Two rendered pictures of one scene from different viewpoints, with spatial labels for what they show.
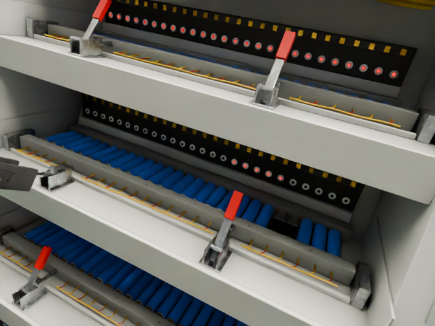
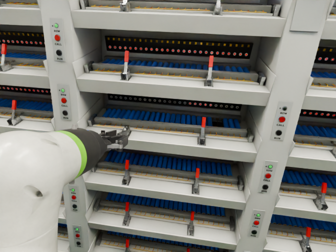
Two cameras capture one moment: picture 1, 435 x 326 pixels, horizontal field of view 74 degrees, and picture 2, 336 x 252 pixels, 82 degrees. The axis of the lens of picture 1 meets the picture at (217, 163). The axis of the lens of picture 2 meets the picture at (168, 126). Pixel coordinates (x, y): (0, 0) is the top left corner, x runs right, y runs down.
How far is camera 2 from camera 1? 0.34 m
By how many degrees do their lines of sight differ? 15
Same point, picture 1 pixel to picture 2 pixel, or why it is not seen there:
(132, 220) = (165, 138)
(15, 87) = (85, 97)
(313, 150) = (229, 97)
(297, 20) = (202, 35)
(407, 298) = (264, 134)
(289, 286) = (228, 143)
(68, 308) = (143, 179)
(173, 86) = (174, 86)
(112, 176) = (146, 124)
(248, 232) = (208, 129)
